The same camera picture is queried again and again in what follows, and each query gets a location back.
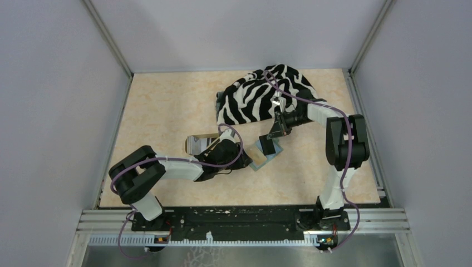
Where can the gold magnetic stripe card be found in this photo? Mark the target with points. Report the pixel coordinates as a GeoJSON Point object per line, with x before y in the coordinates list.
{"type": "Point", "coordinates": [256, 155]}

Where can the black credit card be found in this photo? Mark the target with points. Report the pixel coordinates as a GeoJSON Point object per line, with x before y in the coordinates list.
{"type": "Point", "coordinates": [267, 145]}

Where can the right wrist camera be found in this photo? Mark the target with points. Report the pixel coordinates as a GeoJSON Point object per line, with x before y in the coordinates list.
{"type": "Point", "coordinates": [279, 101]}

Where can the white slotted cable duct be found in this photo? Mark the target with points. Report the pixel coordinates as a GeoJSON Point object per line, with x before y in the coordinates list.
{"type": "Point", "coordinates": [150, 240]}

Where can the aluminium frame rail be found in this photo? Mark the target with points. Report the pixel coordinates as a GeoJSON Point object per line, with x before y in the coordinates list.
{"type": "Point", "coordinates": [364, 221]}

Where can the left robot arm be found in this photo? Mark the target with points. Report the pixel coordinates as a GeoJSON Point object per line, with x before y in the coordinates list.
{"type": "Point", "coordinates": [133, 177]}

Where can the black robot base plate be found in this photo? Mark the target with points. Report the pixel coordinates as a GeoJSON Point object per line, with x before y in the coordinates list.
{"type": "Point", "coordinates": [232, 232]}

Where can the zebra striped cloth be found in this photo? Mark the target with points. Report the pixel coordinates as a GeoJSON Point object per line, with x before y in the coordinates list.
{"type": "Point", "coordinates": [249, 99]}

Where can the beige oval card tray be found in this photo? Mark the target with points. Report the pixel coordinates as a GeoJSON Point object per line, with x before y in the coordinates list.
{"type": "Point", "coordinates": [213, 139]}

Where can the silver card stack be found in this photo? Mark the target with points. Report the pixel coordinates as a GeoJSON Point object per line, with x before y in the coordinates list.
{"type": "Point", "coordinates": [196, 145]}

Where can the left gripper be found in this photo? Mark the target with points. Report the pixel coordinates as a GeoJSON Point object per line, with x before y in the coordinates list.
{"type": "Point", "coordinates": [242, 161]}

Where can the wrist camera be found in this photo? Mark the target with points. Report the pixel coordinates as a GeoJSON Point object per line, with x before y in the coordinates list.
{"type": "Point", "coordinates": [227, 135]}
{"type": "Point", "coordinates": [279, 101]}

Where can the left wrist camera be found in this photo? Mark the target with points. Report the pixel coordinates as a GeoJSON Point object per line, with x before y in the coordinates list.
{"type": "Point", "coordinates": [227, 135]}

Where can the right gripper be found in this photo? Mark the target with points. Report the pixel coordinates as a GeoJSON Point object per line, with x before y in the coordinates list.
{"type": "Point", "coordinates": [280, 127]}

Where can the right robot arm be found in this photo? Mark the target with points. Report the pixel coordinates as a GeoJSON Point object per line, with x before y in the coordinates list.
{"type": "Point", "coordinates": [346, 148]}

